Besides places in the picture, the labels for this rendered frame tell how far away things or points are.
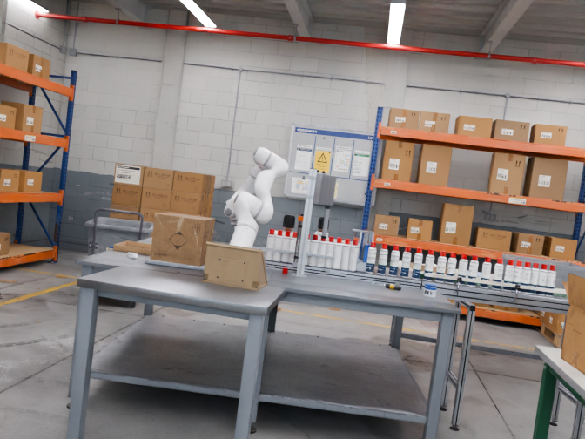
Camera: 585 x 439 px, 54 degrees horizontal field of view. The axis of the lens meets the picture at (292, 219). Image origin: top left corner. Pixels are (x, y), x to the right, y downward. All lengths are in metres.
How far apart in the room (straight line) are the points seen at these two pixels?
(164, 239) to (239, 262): 0.64
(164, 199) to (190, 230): 3.74
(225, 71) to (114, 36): 1.78
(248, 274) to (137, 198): 4.38
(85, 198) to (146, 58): 2.27
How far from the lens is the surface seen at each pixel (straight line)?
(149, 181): 7.13
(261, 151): 3.44
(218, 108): 8.52
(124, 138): 8.96
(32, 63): 7.47
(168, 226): 3.39
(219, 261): 2.96
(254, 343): 2.63
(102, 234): 5.70
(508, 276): 3.93
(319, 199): 3.53
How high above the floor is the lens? 1.37
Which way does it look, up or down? 3 degrees down
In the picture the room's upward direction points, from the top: 7 degrees clockwise
